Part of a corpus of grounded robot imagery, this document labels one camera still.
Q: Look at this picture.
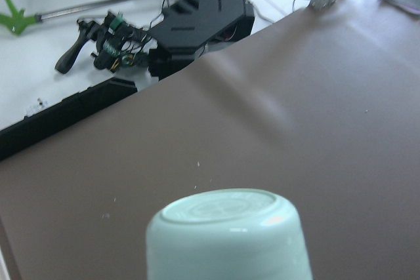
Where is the mint green plastic cup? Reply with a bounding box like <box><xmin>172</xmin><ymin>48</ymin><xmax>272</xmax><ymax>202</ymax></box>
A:
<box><xmin>146</xmin><ymin>188</ymin><xmax>313</xmax><ymax>279</ymax></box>

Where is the black electronic device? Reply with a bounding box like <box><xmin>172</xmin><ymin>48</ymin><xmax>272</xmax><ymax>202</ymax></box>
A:
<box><xmin>148</xmin><ymin>0</ymin><xmax>255</xmax><ymax>80</ymax></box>

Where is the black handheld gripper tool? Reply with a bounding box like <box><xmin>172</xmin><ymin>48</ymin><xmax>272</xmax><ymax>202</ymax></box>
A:
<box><xmin>55</xmin><ymin>12</ymin><xmax>152</xmax><ymax>74</ymax></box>

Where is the green handled metal rod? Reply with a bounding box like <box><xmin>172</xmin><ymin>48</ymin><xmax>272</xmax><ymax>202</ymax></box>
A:
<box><xmin>1</xmin><ymin>0</ymin><xmax>129</xmax><ymax>35</ymax></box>

